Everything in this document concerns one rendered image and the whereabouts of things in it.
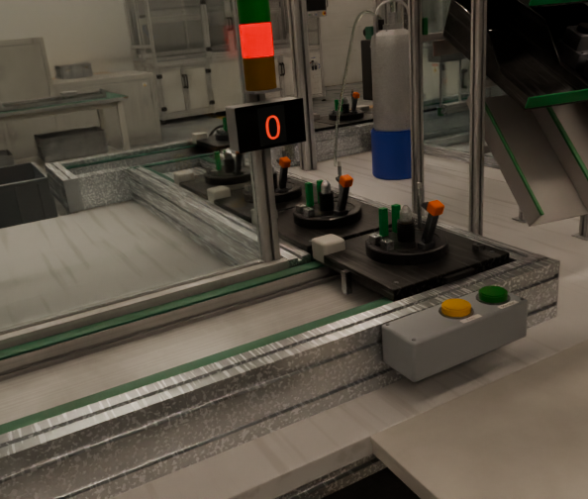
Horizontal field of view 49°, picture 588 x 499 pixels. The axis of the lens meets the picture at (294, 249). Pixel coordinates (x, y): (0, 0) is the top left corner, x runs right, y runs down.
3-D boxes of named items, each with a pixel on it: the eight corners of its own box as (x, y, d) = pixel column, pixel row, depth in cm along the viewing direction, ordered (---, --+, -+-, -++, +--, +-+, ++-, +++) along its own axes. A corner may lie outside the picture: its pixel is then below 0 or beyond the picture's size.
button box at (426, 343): (527, 337, 93) (529, 298, 91) (414, 384, 84) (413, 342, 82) (491, 320, 99) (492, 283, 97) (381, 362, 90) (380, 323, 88)
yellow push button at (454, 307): (477, 317, 89) (477, 304, 89) (454, 326, 87) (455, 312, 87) (456, 308, 93) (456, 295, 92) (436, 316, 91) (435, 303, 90)
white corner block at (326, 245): (346, 259, 115) (345, 239, 113) (325, 266, 113) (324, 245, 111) (333, 252, 119) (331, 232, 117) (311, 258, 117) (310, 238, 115)
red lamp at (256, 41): (279, 54, 100) (276, 21, 98) (250, 57, 98) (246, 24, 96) (264, 54, 104) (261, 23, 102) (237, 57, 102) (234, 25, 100)
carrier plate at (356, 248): (509, 263, 107) (510, 251, 106) (394, 302, 96) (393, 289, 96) (416, 230, 127) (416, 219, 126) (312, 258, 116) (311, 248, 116)
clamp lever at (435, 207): (435, 244, 105) (445, 205, 101) (425, 247, 105) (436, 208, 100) (421, 231, 108) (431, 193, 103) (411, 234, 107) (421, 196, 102)
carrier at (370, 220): (411, 228, 128) (410, 166, 124) (308, 256, 118) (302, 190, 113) (343, 204, 148) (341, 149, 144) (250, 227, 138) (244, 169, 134)
